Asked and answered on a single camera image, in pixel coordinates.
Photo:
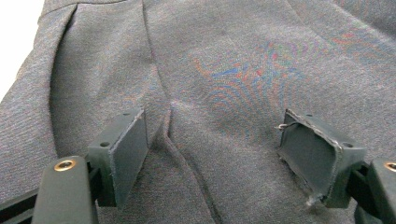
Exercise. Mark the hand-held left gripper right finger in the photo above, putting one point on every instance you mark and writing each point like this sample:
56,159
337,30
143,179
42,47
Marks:
314,155

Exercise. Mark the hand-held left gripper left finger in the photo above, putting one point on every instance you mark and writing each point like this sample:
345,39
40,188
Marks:
120,158

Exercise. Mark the dark grey garment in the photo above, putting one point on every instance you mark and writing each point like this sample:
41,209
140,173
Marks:
218,62

